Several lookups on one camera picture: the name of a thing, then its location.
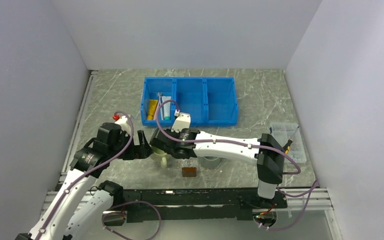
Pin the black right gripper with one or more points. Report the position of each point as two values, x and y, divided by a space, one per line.
169 131

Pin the blue middle storage bin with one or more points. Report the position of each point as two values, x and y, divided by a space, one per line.
191 96

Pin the blue left storage bin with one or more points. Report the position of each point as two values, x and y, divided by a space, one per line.
166 86

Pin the white teal-capped toothpaste tube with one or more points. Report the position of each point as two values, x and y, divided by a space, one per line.
166 108

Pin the blue right storage bin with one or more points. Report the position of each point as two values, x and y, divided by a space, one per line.
221 102

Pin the yellow black screwdriver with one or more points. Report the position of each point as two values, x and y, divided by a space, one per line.
289 142

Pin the pink toothbrush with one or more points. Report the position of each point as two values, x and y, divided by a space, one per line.
157 110

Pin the grey ceramic mug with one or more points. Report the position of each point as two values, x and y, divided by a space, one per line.
209 162

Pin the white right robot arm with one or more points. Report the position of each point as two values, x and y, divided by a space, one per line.
264 152

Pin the cream ceramic mug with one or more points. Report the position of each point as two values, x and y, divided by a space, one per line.
161 157

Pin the clear plastic parts box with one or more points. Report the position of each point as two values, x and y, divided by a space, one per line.
285 132

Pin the light blue toothbrush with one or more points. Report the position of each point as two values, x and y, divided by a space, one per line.
161 109

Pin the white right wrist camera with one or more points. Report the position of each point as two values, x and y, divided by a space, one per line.
181 121

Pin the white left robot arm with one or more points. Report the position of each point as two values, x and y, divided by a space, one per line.
65 219

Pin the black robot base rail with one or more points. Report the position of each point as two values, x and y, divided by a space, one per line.
141 205

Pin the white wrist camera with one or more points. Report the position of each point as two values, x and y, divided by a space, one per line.
125 121
181 121

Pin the yellow toothpaste tube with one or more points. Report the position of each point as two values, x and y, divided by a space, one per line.
152 108

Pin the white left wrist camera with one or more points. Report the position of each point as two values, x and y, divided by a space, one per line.
125 121

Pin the aluminium side rail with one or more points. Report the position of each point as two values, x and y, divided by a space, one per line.
80 118

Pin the blue storage bin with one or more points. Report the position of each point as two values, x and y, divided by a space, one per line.
166 86
191 96
221 102

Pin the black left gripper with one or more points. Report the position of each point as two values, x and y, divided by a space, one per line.
141 151

